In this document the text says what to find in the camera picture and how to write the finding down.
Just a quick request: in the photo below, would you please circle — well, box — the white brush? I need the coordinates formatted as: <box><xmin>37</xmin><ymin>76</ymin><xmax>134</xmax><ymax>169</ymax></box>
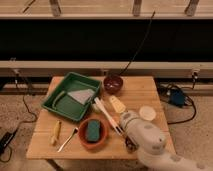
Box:
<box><xmin>94</xmin><ymin>97</ymin><xmax>124</xmax><ymax>136</ymax></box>

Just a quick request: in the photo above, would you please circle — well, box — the blue power box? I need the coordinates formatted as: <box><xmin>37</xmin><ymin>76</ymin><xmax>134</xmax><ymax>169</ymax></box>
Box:
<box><xmin>169</xmin><ymin>90</ymin><xmax>185</xmax><ymax>107</ymax></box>

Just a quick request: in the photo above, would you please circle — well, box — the dark red bowl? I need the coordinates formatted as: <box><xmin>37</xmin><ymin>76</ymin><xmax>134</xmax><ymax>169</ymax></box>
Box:
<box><xmin>103</xmin><ymin>75</ymin><xmax>123</xmax><ymax>94</ymax></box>

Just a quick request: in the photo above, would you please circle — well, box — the grey cloth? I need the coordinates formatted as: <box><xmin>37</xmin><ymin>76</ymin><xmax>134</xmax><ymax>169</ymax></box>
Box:
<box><xmin>68</xmin><ymin>89</ymin><xmax>94</xmax><ymax>105</ymax></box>

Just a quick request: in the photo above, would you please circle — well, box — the orange bowl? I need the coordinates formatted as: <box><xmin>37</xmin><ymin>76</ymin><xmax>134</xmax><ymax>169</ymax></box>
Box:
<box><xmin>78</xmin><ymin>118</ymin><xmax>109</xmax><ymax>150</ymax></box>

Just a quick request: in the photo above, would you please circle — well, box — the black cable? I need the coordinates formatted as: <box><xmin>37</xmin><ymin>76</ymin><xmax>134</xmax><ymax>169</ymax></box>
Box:
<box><xmin>118</xmin><ymin>10</ymin><xmax>157</xmax><ymax>77</ymax></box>

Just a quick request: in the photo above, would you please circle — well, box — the green plastic tray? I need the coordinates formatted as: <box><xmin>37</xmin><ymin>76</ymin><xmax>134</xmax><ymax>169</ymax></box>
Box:
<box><xmin>42</xmin><ymin>72</ymin><xmax>101</xmax><ymax>122</ymax></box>

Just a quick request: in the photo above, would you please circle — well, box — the yellow banana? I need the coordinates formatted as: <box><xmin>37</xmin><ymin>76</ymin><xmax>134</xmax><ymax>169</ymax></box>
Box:
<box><xmin>50</xmin><ymin>121</ymin><xmax>61</xmax><ymax>146</ymax></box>

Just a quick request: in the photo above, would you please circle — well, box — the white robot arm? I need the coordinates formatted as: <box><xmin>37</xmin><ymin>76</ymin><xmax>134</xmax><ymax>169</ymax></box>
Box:
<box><xmin>109</xmin><ymin>96</ymin><xmax>213</xmax><ymax>171</ymax></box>

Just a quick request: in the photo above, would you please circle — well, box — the green sponge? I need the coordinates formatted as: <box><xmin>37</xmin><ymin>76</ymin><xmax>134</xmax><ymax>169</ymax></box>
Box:
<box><xmin>86</xmin><ymin>120</ymin><xmax>100</xmax><ymax>142</ymax></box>

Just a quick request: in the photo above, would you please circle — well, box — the black power adapter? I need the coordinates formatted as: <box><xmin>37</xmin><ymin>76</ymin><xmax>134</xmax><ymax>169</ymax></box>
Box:
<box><xmin>0</xmin><ymin>132</ymin><xmax>14</xmax><ymax>150</ymax></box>

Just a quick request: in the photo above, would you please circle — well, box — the white plastic cup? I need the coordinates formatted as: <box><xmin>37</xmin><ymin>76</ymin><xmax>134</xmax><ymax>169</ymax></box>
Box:
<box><xmin>139</xmin><ymin>106</ymin><xmax>156</xmax><ymax>121</ymax></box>

